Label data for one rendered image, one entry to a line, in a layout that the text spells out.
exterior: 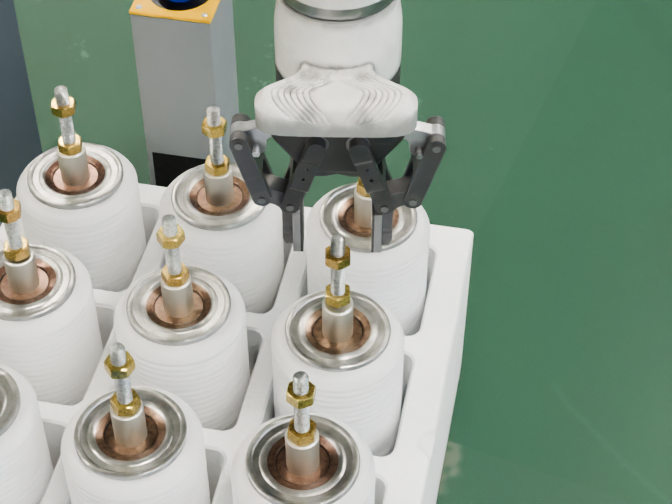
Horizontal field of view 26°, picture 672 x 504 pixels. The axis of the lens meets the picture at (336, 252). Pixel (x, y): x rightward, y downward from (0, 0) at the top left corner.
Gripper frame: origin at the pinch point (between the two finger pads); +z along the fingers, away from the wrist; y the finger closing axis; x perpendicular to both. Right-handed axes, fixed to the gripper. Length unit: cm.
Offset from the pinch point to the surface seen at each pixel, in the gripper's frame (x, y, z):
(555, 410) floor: -12.8, -19.4, 35.5
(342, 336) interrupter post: 1.1, -0.4, 9.8
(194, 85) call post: -28.2, 12.7, 11.2
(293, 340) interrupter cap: 1.3, 3.1, 10.2
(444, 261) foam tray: -13.8, -8.5, 17.6
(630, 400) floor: -14.1, -26.3, 35.5
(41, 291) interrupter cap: -3.4, 21.8, 10.5
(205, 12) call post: -29.0, 11.4, 4.2
